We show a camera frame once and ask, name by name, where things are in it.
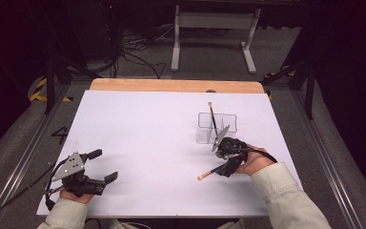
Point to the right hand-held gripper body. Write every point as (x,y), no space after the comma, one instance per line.
(230,148)

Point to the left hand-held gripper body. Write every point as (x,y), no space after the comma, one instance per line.
(79,183)

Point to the black makeup brush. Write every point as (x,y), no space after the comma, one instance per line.
(213,119)
(208,174)

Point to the clear acrylic organizer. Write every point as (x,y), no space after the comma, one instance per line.
(205,125)

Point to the person's left hand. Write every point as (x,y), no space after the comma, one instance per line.
(76,198)

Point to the person's right hand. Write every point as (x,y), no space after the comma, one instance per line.
(254,160)

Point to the white board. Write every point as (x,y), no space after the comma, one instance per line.
(139,127)

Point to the black metal stand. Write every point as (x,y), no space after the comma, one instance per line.
(309,92)
(50,82)

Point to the wooden table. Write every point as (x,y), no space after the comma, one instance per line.
(171,85)

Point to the white metal stand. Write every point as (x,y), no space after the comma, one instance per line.
(216,20)

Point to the aluminium rail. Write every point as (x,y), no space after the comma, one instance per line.
(22,162)
(330,159)

